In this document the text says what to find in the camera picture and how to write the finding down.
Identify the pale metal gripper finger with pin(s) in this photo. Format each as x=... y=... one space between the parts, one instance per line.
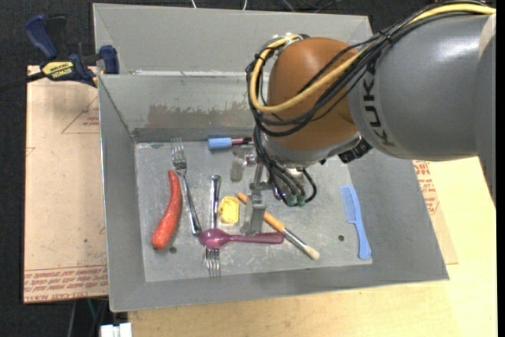
x=236 y=169
x=256 y=217

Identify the small yellow tag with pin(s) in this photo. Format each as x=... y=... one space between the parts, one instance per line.
x=229 y=210

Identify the purple plastic spoon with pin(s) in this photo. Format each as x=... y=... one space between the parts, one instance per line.
x=236 y=238

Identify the silver metal fork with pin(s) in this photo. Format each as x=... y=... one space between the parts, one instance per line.
x=186 y=185
x=214 y=201

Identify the grey metal bin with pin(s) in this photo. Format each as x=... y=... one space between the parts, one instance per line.
x=236 y=260

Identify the blue plastic comb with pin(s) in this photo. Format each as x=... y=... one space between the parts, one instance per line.
x=357 y=221

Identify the orange-red toy chili pepper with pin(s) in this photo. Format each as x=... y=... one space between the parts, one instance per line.
x=170 y=215

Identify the brown cardboard board, red print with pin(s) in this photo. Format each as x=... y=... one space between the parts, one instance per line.
x=59 y=189

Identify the black cylinder on white bracket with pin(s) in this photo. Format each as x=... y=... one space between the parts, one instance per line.
x=355 y=152

